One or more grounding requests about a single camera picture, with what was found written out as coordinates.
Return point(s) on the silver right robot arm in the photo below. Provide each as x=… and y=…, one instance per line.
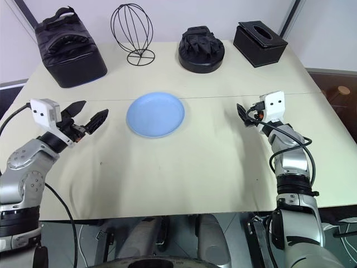
x=293, y=162

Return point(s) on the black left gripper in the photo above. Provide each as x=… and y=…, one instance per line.
x=72, y=129

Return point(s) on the black round cushion with gloves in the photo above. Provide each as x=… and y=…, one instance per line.
x=200, y=62

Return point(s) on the grey rounded leg cover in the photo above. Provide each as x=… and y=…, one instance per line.
x=139, y=240
x=212, y=237

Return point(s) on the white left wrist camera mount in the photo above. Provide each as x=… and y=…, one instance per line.
x=40, y=110

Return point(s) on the light blue round plate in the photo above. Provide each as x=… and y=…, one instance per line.
x=154, y=114

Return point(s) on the round wooden knob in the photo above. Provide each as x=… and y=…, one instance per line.
x=343, y=91

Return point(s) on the black tissue box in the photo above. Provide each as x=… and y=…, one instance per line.
x=265, y=53

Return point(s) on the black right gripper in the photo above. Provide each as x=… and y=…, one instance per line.
x=258, y=109

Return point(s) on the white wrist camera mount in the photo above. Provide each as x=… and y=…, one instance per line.
x=40, y=110
x=274, y=107

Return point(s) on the cream tablecloth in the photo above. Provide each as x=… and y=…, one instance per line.
x=167, y=167

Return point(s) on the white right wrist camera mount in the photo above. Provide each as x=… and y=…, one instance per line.
x=274, y=107

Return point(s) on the black padded bag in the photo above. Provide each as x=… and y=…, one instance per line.
x=72, y=61

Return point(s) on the dark brown furniture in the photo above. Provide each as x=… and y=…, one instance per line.
x=320, y=81

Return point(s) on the dark partition post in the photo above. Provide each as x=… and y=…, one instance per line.
x=287, y=16
x=29, y=12

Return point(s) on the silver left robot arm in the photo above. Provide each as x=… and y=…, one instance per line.
x=22, y=159

